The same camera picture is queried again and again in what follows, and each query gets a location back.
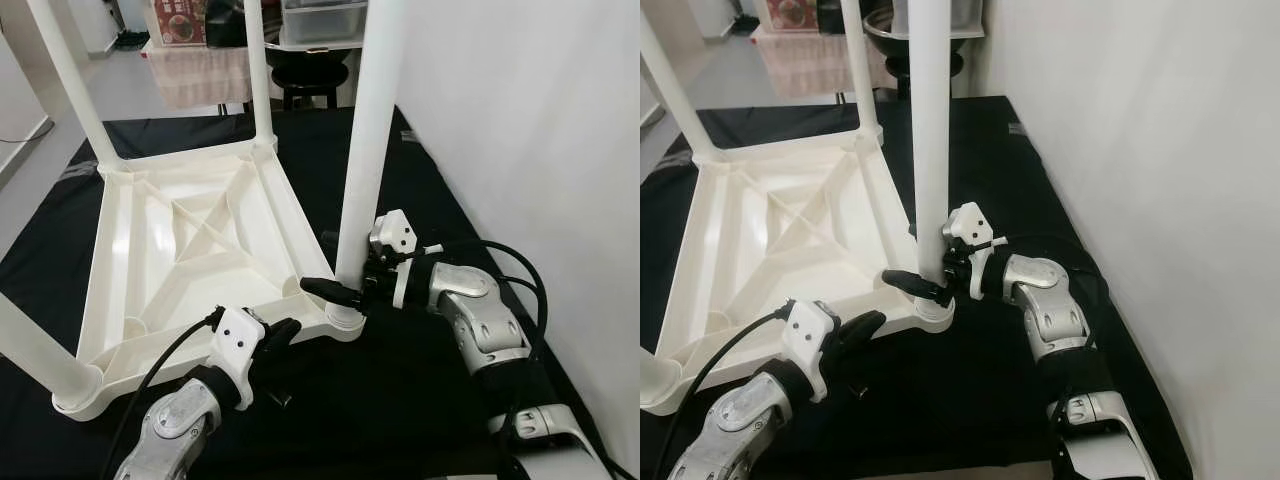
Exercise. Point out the clear plastic storage box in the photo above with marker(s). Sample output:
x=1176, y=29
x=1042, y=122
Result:
x=320, y=20
x=965, y=12

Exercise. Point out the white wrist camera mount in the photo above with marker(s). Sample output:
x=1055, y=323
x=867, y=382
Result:
x=235, y=345
x=808, y=335
x=968, y=225
x=393, y=232

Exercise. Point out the white plastic ribbed table top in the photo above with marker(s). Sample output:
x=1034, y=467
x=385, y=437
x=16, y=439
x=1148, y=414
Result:
x=760, y=260
x=150, y=260

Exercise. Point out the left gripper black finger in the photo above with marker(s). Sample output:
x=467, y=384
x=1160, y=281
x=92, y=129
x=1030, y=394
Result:
x=282, y=333
x=863, y=328

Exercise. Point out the small black floor object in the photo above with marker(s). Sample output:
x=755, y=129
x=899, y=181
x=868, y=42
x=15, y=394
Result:
x=745, y=25
x=130, y=40

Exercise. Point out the red printed box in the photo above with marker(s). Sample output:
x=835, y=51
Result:
x=790, y=14
x=180, y=22

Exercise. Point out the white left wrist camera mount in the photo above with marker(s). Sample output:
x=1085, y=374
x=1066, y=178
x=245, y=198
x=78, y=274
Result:
x=235, y=345
x=808, y=335

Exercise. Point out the clear tape patch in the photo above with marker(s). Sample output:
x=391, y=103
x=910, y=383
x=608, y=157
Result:
x=405, y=137
x=80, y=170
x=1017, y=128
x=680, y=158

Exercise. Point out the beige cloth covered table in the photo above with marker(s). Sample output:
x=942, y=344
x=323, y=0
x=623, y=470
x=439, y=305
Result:
x=200, y=75
x=800, y=65

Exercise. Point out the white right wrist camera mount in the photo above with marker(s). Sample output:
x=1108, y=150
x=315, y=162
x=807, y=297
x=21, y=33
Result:
x=968, y=225
x=393, y=232

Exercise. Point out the black stool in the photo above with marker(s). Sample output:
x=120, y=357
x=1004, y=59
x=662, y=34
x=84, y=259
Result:
x=305, y=90

